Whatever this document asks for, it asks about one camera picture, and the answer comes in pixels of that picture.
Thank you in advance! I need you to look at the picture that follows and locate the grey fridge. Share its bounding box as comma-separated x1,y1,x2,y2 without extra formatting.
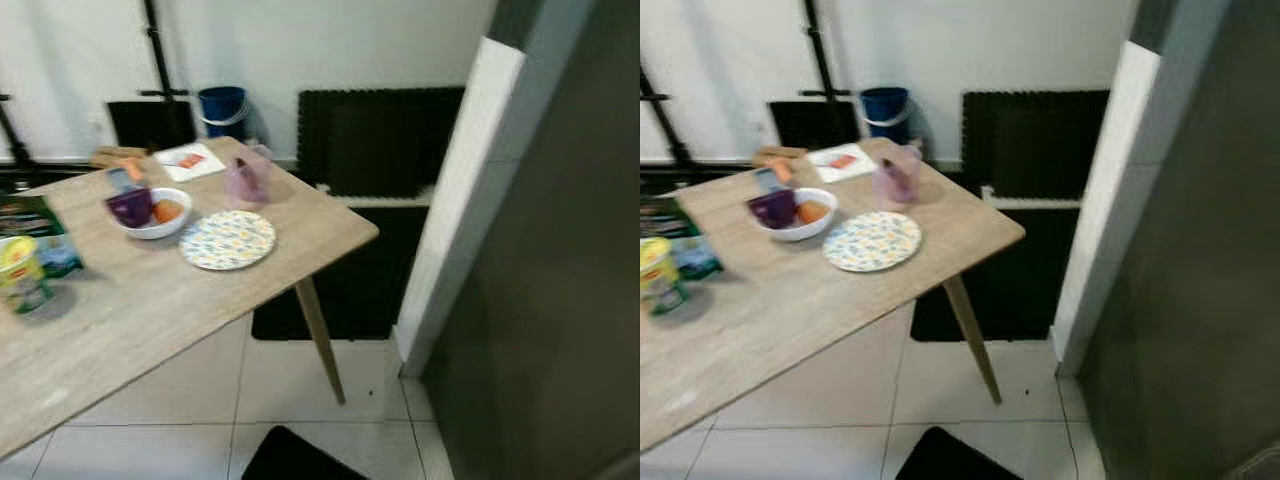
1050,0,1280,480
395,0,641,480

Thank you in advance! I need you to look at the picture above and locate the yellow-lidded noodle cup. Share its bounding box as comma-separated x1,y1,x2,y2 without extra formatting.
0,236,53,316
640,237,689,317

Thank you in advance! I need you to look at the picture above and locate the green snack bag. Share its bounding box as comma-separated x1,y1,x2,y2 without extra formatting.
640,197,723,281
0,195,83,279

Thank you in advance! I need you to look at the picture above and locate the black pole stand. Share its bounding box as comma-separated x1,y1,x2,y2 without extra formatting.
0,95,31,166
800,0,851,101
640,70,691,166
138,0,191,101

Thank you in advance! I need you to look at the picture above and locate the purple cup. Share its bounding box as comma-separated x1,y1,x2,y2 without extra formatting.
105,187,154,229
746,189,798,231

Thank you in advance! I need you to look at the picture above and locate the white bowl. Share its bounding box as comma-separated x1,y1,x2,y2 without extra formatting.
107,187,194,241
748,188,839,243

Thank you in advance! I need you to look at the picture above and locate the light wooden table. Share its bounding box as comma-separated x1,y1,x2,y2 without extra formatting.
640,137,1026,453
0,137,381,461

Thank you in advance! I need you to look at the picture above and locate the black box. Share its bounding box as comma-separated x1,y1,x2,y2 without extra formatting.
107,99,197,153
768,100,861,151

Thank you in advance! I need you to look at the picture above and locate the white tray with red food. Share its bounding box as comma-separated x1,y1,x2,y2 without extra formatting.
155,142,227,183
805,143,879,184

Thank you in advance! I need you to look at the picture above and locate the flower-patterned plate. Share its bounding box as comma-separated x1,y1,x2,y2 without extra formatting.
823,211,923,274
179,210,277,272

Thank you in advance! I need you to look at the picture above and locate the blue bucket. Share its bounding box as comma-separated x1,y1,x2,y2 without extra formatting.
197,86,249,141
860,87,912,144

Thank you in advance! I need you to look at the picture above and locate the black foam mat stack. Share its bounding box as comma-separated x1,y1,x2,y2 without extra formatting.
962,90,1111,196
296,87,466,198

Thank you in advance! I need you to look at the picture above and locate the black floor mat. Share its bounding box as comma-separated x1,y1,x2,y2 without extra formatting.
910,205,1076,343
250,205,431,342
895,427,1023,480
241,425,366,480

